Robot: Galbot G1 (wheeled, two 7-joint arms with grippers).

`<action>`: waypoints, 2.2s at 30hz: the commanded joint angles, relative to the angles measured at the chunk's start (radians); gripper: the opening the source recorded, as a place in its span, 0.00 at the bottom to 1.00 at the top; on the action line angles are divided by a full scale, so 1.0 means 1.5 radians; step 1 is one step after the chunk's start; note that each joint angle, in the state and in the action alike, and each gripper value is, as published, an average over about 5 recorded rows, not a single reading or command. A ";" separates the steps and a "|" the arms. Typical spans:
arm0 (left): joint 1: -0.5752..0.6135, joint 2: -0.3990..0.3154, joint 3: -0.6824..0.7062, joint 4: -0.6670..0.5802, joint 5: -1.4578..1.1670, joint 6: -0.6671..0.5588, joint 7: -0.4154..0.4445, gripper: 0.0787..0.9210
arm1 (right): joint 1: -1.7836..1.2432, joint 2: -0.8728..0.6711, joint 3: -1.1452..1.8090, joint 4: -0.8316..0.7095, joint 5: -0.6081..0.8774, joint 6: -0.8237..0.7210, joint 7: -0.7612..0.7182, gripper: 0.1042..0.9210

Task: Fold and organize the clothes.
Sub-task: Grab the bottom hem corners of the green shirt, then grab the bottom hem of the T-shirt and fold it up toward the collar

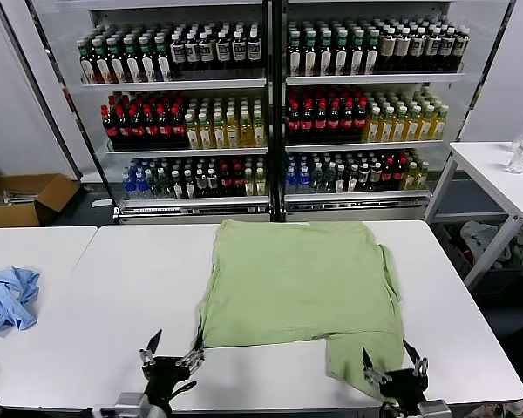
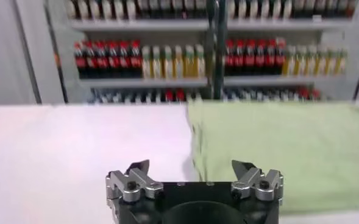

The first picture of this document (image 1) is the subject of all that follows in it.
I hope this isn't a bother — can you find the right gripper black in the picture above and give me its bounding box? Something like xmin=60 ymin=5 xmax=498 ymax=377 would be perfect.
xmin=362 ymin=340 xmax=431 ymax=415

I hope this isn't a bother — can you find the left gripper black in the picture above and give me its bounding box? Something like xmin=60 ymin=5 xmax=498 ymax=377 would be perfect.
xmin=139 ymin=328 xmax=207 ymax=404

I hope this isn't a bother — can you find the green polo shirt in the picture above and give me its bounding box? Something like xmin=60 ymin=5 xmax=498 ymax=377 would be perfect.
xmin=198 ymin=219 xmax=405 ymax=404

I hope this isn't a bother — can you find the open beverage cooler cabinet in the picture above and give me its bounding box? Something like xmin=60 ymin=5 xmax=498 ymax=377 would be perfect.
xmin=276 ymin=0 xmax=468 ymax=223
xmin=89 ymin=0 xmax=278 ymax=226

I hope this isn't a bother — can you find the white cooler shelf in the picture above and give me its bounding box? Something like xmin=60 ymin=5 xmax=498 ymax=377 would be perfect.
xmin=106 ymin=146 xmax=269 ymax=158
xmin=285 ymin=72 xmax=465 ymax=86
xmin=285 ymin=139 xmax=445 ymax=154
xmin=117 ymin=194 xmax=271 ymax=211
xmin=81 ymin=78 xmax=268 ymax=91
xmin=284 ymin=189 xmax=431 ymax=204

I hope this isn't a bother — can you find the grey white cloth pile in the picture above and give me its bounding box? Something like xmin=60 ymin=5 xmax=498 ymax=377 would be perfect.
xmin=459 ymin=220 xmax=513 ymax=270

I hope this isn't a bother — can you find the crumpled light blue shirt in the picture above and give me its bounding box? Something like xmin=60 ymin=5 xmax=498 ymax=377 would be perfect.
xmin=0 ymin=266 xmax=42 ymax=335

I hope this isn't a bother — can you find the small dark bottle red cap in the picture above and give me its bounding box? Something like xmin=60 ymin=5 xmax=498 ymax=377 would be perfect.
xmin=393 ymin=157 xmax=407 ymax=191
xmin=219 ymin=165 xmax=233 ymax=197
xmin=382 ymin=158 xmax=396 ymax=191
xmin=231 ymin=165 xmax=245 ymax=197

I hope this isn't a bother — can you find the open cardboard box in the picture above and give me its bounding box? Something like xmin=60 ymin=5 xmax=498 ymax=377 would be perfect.
xmin=0 ymin=172 xmax=82 ymax=228

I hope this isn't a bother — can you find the grey metal rails bundle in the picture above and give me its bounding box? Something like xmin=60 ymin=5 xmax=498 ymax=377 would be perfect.
xmin=0 ymin=187 xmax=43 ymax=206

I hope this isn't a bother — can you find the yellow juice bottle white cap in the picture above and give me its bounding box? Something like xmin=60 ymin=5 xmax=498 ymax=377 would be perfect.
xmin=239 ymin=110 xmax=255 ymax=148
xmin=212 ymin=111 xmax=227 ymax=149
xmin=380 ymin=105 xmax=395 ymax=143
xmin=406 ymin=104 xmax=421 ymax=141
xmin=185 ymin=112 xmax=200 ymax=150
xmin=366 ymin=105 xmax=382 ymax=143
xmin=431 ymin=103 xmax=448 ymax=140
xmin=252 ymin=109 xmax=268 ymax=147
xmin=225 ymin=111 xmax=241 ymax=149
xmin=198 ymin=111 xmax=214 ymax=150
xmin=419 ymin=104 xmax=434 ymax=141
xmin=393 ymin=104 xmax=408 ymax=142

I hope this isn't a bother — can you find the white side table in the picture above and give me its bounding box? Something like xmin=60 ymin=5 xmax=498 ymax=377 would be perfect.
xmin=422 ymin=141 xmax=523 ymax=291

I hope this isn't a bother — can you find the cola bottle red cap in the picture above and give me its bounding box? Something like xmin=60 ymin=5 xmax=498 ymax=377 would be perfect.
xmin=128 ymin=107 xmax=145 ymax=149
xmin=328 ymin=100 xmax=343 ymax=142
xmin=300 ymin=100 xmax=316 ymax=143
xmin=287 ymin=100 xmax=302 ymax=143
xmin=355 ymin=98 xmax=370 ymax=141
xmin=115 ymin=105 xmax=131 ymax=149
xmin=341 ymin=99 xmax=357 ymax=142
xmin=156 ymin=105 xmax=173 ymax=148
xmin=101 ymin=104 xmax=118 ymax=149
xmin=314 ymin=100 xmax=329 ymax=143
xmin=142 ymin=106 xmax=159 ymax=149
xmin=170 ymin=104 xmax=187 ymax=148

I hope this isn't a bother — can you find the glass cooler door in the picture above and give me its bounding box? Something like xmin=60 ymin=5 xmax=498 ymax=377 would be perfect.
xmin=0 ymin=0 xmax=115 ymax=209
xmin=458 ymin=0 xmax=518 ymax=143

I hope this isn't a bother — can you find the dark tea bottle green cap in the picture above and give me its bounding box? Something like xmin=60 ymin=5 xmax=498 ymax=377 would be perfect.
xmin=92 ymin=37 xmax=111 ymax=84
xmin=350 ymin=30 xmax=365 ymax=76
xmin=287 ymin=31 xmax=302 ymax=77
xmin=105 ymin=37 xmax=126 ymax=84
xmin=318 ymin=30 xmax=334 ymax=77
xmin=137 ymin=36 xmax=157 ymax=83
xmin=364 ymin=29 xmax=380 ymax=75
xmin=121 ymin=37 xmax=141 ymax=83
xmin=153 ymin=35 xmax=173 ymax=82
xmin=78 ymin=39 xmax=96 ymax=84
xmin=302 ymin=31 xmax=318 ymax=77
xmin=334 ymin=30 xmax=350 ymax=77

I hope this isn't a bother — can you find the dark drink bottle white label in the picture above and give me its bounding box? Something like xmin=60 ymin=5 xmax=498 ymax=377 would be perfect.
xmin=169 ymin=33 xmax=186 ymax=71
xmin=424 ymin=27 xmax=441 ymax=71
xmin=410 ymin=27 xmax=426 ymax=71
xmin=198 ymin=31 xmax=215 ymax=70
xmin=215 ymin=30 xmax=232 ymax=70
xmin=184 ymin=31 xmax=200 ymax=70
xmin=231 ymin=30 xmax=248 ymax=69
xmin=452 ymin=26 xmax=470 ymax=71
xmin=246 ymin=28 xmax=262 ymax=69
xmin=438 ymin=26 xmax=456 ymax=71

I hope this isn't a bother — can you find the dark drink bottle beige label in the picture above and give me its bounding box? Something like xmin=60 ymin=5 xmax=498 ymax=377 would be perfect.
xmin=394 ymin=27 xmax=411 ymax=72
xmin=379 ymin=27 xmax=397 ymax=73

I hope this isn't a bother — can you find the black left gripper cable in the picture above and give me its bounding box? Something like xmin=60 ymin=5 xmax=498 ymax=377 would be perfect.
xmin=167 ymin=381 xmax=198 ymax=400

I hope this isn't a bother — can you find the right wrist camera box silver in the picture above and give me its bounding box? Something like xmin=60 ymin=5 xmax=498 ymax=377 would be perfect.
xmin=418 ymin=399 xmax=453 ymax=418

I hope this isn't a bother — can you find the wrist camera box silver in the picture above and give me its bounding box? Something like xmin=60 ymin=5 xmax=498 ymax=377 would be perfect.
xmin=418 ymin=399 xmax=453 ymax=418
xmin=114 ymin=392 xmax=148 ymax=418

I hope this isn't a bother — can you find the left wrist camera box silver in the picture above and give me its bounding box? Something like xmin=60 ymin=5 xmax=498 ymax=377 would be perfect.
xmin=114 ymin=392 xmax=148 ymax=418

